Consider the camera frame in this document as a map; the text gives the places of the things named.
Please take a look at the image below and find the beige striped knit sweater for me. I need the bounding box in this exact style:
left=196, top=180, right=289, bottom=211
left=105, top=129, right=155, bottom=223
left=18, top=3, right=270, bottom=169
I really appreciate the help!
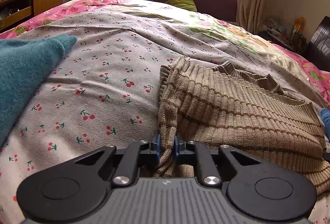
left=156, top=57, right=329, bottom=193

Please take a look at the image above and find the cherry print grey sheet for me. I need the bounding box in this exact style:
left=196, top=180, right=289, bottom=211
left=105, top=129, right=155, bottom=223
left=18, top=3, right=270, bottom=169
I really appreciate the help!
left=1, top=1, right=329, bottom=223

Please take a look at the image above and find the blue knit garment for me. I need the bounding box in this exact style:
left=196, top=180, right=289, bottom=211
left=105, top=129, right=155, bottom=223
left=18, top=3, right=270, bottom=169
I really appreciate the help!
left=320, top=108, right=330, bottom=140

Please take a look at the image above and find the teal fuzzy garment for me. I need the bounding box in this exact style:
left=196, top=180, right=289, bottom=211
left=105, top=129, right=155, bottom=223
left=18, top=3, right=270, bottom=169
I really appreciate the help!
left=1, top=34, right=77, bottom=144

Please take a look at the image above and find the cluttered bedside shelf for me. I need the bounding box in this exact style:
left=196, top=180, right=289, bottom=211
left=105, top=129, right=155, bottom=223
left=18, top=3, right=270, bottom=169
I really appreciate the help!
left=258, top=17, right=306, bottom=55

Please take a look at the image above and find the pink floral bed quilt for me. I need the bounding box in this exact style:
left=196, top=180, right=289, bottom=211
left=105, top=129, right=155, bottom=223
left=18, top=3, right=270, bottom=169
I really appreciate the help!
left=1, top=0, right=329, bottom=106

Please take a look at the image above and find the wooden side cabinet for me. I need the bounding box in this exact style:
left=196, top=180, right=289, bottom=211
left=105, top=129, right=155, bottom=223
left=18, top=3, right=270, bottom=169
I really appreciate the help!
left=1, top=0, right=63, bottom=33

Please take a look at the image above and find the lime green pillow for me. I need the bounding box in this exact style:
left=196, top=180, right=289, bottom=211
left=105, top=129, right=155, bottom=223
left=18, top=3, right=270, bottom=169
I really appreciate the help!
left=166, top=0, right=197, bottom=12

